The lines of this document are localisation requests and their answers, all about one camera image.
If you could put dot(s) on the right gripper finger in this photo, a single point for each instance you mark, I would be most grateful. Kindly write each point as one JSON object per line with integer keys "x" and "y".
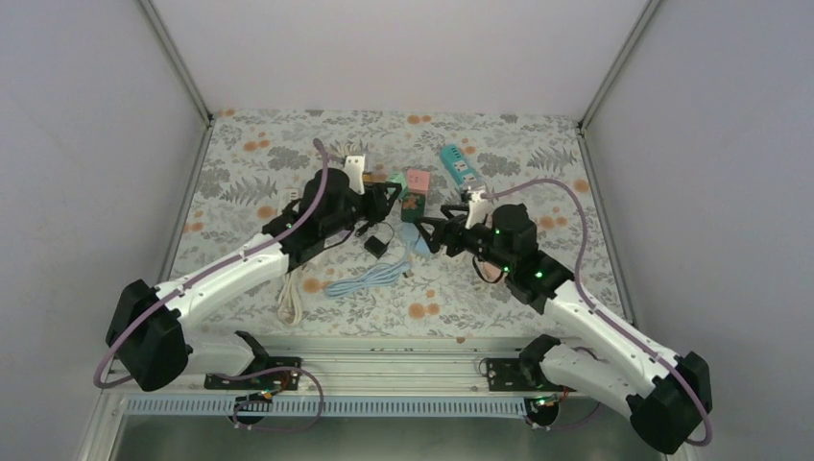
{"x": 455, "y": 213}
{"x": 431, "y": 230}

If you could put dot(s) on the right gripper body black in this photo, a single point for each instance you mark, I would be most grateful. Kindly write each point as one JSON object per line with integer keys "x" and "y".
{"x": 454, "y": 228}

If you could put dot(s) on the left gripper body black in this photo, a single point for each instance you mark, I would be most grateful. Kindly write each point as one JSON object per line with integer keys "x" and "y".
{"x": 375, "y": 212}

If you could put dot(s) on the dark green cube socket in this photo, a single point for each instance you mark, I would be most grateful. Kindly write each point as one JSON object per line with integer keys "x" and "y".
{"x": 412, "y": 207}

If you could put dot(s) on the pink round power socket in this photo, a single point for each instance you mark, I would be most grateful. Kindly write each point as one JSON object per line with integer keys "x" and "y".
{"x": 487, "y": 272}

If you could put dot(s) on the pink cube power socket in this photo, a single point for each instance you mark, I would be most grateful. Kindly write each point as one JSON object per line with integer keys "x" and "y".
{"x": 418, "y": 181}

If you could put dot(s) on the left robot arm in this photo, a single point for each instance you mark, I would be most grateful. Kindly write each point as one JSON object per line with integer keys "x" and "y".
{"x": 154, "y": 331}

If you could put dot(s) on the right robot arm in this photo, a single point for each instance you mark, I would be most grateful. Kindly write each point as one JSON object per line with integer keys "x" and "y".
{"x": 665, "y": 396}

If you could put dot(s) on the light blue power strip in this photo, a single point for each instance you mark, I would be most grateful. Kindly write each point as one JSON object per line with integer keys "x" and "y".
{"x": 410, "y": 234}

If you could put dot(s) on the teal power strip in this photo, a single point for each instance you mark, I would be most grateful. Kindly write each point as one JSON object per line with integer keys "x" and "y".
{"x": 461, "y": 171}

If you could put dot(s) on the floral table cloth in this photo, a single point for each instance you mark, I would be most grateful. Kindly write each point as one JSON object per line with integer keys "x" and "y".
{"x": 534, "y": 160}

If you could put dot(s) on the white power strip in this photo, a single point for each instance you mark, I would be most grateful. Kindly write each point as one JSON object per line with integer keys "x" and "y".
{"x": 288, "y": 196}

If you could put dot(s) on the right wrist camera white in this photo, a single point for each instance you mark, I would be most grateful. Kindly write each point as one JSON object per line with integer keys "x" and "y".
{"x": 478, "y": 206}

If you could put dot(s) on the black charger with cable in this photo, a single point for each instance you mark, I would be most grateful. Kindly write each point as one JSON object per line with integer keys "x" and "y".
{"x": 375, "y": 245}

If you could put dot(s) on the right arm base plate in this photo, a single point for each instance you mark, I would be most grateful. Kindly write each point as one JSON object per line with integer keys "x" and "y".
{"x": 509, "y": 375}

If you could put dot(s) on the aluminium rail frame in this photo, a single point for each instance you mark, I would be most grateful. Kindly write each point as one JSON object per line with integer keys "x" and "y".
{"x": 355, "y": 366}

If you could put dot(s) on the light blue cable duct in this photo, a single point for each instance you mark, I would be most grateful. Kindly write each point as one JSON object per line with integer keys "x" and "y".
{"x": 331, "y": 407}

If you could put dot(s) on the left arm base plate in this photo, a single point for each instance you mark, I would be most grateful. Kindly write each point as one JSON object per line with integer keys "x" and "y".
{"x": 273, "y": 373}

